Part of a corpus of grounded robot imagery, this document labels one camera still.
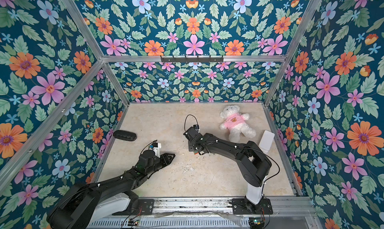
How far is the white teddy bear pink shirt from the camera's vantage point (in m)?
0.92

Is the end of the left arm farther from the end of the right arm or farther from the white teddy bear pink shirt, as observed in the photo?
the white teddy bear pink shirt

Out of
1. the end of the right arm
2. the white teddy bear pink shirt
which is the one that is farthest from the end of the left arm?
the white teddy bear pink shirt
